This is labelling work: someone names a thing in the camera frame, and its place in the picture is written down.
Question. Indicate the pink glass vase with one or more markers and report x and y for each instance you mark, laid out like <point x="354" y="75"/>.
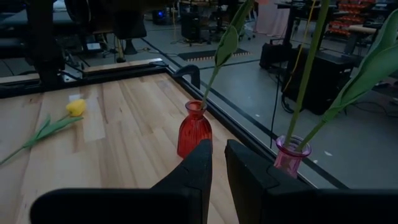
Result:
<point x="289" y="161"/>

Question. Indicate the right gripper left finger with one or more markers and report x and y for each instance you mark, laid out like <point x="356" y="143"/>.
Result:
<point x="180" y="202"/>

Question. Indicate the black table frame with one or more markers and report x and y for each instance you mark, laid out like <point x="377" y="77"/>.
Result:
<point x="109" y="77"/>

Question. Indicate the blue lit device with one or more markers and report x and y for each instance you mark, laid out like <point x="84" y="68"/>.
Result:
<point x="160" y="15"/>

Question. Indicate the red glass vase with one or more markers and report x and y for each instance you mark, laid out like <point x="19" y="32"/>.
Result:
<point x="194" y="130"/>

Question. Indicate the small black case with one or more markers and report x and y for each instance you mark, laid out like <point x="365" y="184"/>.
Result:
<point x="273" y="56"/>

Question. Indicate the pale pink curtain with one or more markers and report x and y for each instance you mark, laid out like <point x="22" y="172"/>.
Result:
<point x="270" y="18"/>

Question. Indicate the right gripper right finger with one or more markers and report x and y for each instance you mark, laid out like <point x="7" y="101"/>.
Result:
<point x="280" y="202"/>

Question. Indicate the small screen device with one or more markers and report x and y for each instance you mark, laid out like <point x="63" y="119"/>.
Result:
<point x="93" y="46"/>

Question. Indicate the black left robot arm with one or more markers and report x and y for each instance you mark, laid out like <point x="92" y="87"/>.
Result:
<point x="43" y="46"/>

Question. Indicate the red bin rack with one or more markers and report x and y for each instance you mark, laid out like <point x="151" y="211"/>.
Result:
<point x="348" y="15"/>

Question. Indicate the black floor mat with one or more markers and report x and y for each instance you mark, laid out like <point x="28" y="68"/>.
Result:
<point x="202" y="54"/>

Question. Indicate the black cabinet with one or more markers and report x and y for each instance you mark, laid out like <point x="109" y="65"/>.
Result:
<point x="192" y="26"/>

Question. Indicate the black curved bracket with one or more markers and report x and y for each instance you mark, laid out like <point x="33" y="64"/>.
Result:
<point x="194" y="73"/>

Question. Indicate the yellow artificial tulip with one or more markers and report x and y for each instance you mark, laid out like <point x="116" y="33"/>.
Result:
<point x="76" y="107"/>

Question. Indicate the black equipment box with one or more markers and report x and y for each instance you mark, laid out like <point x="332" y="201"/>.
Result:
<point x="326" y="81"/>

